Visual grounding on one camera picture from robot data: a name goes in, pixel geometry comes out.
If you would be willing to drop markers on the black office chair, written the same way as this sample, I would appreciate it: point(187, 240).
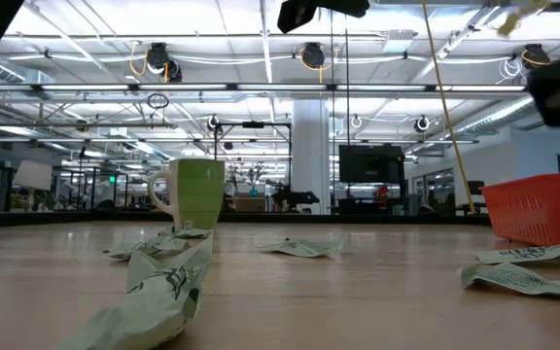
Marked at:
point(475, 187)

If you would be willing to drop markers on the black metal rig frame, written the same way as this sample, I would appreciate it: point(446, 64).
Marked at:
point(253, 125)

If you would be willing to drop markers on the green ceramic mug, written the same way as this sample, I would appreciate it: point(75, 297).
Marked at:
point(197, 194)

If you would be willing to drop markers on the brown wooden box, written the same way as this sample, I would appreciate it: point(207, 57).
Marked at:
point(250, 204)

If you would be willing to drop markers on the black aluminium table frame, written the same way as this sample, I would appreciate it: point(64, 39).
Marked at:
point(309, 219)

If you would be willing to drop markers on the orange plastic basket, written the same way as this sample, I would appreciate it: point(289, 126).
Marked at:
point(528, 209)

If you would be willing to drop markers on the black idle robot arm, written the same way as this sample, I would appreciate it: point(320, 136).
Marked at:
point(292, 198)

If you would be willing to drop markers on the white board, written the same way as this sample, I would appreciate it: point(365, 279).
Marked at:
point(32, 175)

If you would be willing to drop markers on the pale green sweetener packet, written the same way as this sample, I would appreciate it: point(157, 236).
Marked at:
point(304, 248)
point(509, 24)
point(528, 254)
point(139, 248)
point(513, 279)
point(187, 232)
point(153, 301)

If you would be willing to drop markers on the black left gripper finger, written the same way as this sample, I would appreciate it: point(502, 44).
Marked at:
point(295, 14)

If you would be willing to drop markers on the black computer monitor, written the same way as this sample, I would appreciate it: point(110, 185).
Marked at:
point(371, 165)

